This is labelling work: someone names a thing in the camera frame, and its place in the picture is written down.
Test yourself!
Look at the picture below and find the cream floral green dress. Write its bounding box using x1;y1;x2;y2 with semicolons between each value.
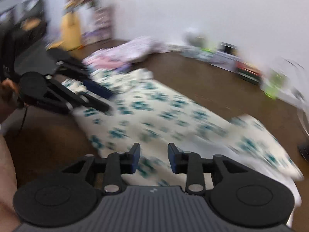
72;69;303;206

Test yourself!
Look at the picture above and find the person left hand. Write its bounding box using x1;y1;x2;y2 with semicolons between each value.
0;78;18;123

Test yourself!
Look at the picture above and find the person right hand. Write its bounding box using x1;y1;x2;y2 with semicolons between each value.
0;135;20;231

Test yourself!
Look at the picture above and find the yellow thermos jug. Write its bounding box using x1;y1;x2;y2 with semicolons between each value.
60;7;82;50

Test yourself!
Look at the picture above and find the pink blue folded garment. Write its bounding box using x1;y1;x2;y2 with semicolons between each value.
82;49;132;73

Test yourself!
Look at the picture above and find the pink floral white garment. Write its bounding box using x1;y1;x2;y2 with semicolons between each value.
94;36;169;63

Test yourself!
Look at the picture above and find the grey tin box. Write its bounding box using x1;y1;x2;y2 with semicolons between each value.
210;51;241;72

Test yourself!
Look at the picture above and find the dark red tea box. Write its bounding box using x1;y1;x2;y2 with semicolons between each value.
236;61;262;85

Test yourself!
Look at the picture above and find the white astronaut figurine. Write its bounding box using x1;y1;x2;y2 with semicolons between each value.
183;27;206;52

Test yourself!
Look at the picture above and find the green spray bottle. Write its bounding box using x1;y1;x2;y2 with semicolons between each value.
263;69;286;100

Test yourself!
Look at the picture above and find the black phone holder clamp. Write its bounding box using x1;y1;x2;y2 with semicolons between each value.
297;143;309;162

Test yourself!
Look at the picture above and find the small black box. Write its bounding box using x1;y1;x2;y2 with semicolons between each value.
218;43;237;55

